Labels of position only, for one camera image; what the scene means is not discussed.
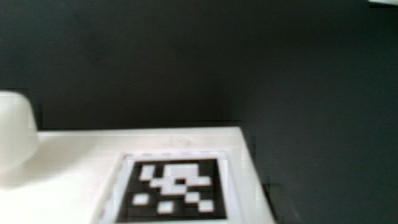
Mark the white front drawer box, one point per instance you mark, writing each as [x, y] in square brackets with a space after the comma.
[157, 176]

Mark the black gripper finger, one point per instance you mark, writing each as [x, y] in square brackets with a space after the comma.
[19, 135]

